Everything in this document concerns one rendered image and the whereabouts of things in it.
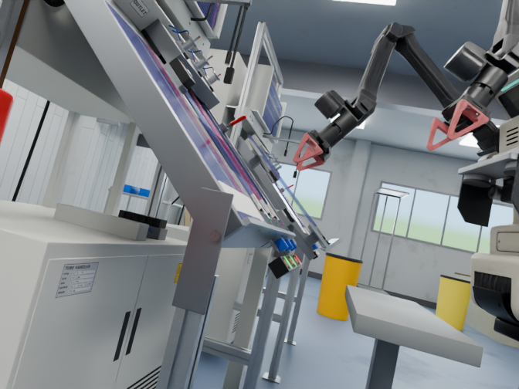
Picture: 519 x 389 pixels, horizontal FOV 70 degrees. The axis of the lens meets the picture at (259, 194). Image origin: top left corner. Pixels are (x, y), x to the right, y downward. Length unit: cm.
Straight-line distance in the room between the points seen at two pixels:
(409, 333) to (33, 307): 69
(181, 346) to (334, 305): 355
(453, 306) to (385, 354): 490
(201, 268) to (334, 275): 354
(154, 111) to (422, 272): 779
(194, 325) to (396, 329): 44
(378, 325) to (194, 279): 43
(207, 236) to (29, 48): 72
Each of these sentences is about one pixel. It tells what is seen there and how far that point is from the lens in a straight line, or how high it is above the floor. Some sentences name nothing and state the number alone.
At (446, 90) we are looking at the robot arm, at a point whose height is 131.
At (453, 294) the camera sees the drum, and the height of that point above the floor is 46.
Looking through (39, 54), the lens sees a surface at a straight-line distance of 111.
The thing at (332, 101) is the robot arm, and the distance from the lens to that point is 106.
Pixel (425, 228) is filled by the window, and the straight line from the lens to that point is 822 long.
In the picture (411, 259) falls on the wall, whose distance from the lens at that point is 817.
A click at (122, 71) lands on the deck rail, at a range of 71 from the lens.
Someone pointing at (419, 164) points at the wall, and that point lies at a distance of 840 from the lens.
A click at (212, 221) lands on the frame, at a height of 72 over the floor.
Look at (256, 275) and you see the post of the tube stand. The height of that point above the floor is 55.
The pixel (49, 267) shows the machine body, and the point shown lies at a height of 58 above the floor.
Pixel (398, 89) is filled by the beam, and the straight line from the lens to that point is 518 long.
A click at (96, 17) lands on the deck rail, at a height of 102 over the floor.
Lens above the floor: 72
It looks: 5 degrees up
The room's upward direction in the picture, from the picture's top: 13 degrees clockwise
